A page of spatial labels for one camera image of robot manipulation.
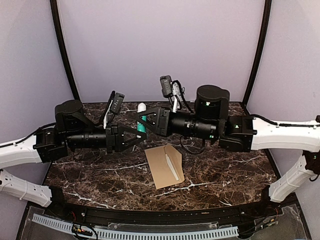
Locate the black corner post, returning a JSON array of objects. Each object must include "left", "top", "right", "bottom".
[
  {"left": 242, "top": 0, "right": 272, "bottom": 107},
  {"left": 49, "top": 0, "right": 80, "bottom": 100}
]

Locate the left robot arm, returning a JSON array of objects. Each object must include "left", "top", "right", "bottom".
[{"left": 0, "top": 100, "right": 147, "bottom": 218}]

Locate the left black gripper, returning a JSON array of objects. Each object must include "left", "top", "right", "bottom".
[{"left": 65, "top": 121, "right": 147, "bottom": 153}]

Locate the white slotted cable duct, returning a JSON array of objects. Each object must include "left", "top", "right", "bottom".
[{"left": 32, "top": 214, "right": 239, "bottom": 240}]

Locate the right black corner post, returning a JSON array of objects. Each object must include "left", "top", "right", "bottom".
[{"left": 242, "top": 0, "right": 272, "bottom": 107}]

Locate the black front table rail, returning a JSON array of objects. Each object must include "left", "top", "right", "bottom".
[{"left": 45, "top": 189, "right": 278, "bottom": 225}]

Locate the brown paper envelope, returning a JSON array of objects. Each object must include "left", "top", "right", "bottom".
[{"left": 144, "top": 144, "right": 185, "bottom": 190}]

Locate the white green glue stick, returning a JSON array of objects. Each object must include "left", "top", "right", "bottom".
[{"left": 137, "top": 102, "right": 147, "bottom": 133}]

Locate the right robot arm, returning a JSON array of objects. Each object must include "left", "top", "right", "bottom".
[{"left": 136, "top": 85, "right": 320, "bottom": 217}]

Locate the left black corner post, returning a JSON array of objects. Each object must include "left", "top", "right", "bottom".
[{"left": 49, "top": 0, "right": 80, "bottom": 100}]

